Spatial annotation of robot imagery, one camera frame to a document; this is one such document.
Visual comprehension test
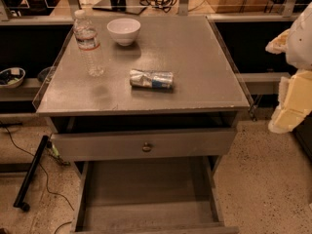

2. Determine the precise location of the black floor cable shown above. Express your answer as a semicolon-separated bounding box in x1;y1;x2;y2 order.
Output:
0;122;76;234

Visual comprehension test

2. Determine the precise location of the clear plastic water bottle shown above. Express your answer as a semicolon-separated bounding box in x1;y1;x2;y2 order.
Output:
73;10;104;77

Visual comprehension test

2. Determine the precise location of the round brass drawer knob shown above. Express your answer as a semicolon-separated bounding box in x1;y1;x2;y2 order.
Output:
142;142;152;152

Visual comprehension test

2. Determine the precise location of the open grey middle drawer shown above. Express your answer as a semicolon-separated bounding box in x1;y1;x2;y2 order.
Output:
70;157;239;234

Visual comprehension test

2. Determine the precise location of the grey drawer cabinet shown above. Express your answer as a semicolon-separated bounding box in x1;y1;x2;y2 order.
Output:
36;16;250;234

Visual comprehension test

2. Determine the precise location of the black bar on floor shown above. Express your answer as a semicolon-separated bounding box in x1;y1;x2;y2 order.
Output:
14;136;49;212

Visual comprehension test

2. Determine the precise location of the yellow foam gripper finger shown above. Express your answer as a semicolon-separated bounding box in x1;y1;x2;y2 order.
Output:
268;70;312;134
265;29;290;55

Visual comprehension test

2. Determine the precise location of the grey side shelf beam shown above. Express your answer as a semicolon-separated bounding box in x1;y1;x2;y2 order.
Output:
236;72;291;95

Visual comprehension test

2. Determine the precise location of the black monitor stand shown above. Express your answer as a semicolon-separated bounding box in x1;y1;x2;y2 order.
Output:
92;0;146;15

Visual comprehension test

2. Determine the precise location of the white ceramic bowl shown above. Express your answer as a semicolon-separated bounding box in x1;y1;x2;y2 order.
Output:
107;18;141;46

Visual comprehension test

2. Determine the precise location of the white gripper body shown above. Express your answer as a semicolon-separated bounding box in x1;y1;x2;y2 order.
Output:
286;3;312;70

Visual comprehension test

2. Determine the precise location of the grey top drawer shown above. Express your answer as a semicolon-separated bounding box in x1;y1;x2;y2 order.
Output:
52;128;236;162

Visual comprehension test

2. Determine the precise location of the white bowl with items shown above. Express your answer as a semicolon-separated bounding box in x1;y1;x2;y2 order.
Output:
0;67;25;89

